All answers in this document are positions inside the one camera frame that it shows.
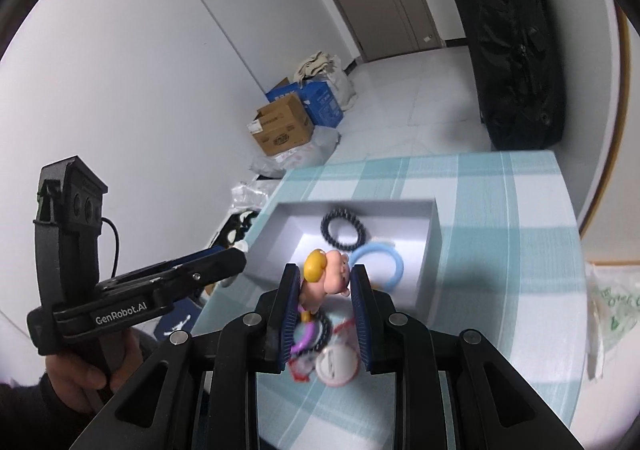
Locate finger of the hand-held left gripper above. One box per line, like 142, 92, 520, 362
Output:
94, 248, 247, 305
117, 245, 227, 281

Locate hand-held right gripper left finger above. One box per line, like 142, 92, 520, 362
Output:
72, 262, 306, 450

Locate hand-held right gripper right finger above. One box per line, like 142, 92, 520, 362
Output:
350, 265, 586, 450

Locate purple ring bracelet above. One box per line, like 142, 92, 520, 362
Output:
290, 315, 322, 357

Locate black bead bracelet with tassel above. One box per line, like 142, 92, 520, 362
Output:
314, 312, 334, 347

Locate pink pig figure keychain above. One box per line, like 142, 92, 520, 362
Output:
299, 248, 353, 317

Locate round pin badge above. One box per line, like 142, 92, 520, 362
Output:
315, 344, 360, 387

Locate small red charm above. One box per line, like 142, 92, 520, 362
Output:
289, 354, 317, 385

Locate grey box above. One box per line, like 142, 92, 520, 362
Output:
243, 199, 443, 325

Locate person's left forearm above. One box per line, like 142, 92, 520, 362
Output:
0, 370, 101, 450

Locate person's left hand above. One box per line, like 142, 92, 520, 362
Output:
44, 329, 157, 415

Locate black and white shoes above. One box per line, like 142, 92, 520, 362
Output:
220, 210, 261, 249

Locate dark blue item white logo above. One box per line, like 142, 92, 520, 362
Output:
150, 300, 202, 344

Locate crumpled clear plastic wrap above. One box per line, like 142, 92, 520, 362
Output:
230, 178, 281, 211

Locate clear plastic bag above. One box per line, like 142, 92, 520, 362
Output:
248, 127, 342, 179

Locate brown cardboard box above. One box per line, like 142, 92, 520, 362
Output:
246, 94, 316, 159

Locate teal checked tablecloth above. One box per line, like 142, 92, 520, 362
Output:
192, 150, 589, 450

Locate blue cardboard box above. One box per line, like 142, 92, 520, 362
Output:
265, 77, 345, 129

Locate white sack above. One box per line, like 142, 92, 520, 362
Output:
320, 60, 357, 113

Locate beige cloth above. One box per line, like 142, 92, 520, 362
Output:
292, 51, 344, 83

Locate green print plastic bag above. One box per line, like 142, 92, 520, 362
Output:
585, 261, 640, 382

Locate large black bag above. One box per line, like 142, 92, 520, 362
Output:
452, 0, 569, 151

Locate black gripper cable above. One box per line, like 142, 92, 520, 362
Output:
101, 216, 121, 281

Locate light blue ring bracelet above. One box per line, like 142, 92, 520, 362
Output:
348, 241, 404, 292

